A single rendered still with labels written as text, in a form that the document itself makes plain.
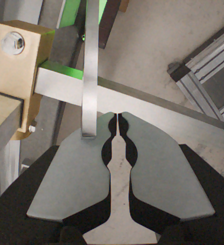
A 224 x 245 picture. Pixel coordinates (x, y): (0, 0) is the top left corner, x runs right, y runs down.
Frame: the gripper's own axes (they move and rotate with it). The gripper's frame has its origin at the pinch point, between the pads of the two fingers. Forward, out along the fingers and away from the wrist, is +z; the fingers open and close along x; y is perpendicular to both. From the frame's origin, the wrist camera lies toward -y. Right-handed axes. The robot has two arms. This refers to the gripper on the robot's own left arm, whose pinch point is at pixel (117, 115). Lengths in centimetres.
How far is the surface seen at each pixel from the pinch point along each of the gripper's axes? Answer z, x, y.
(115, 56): 93, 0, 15
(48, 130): 23.1, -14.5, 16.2
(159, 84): 93, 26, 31
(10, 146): 31, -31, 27
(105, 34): 23.0, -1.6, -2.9
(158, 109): 8.0, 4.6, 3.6
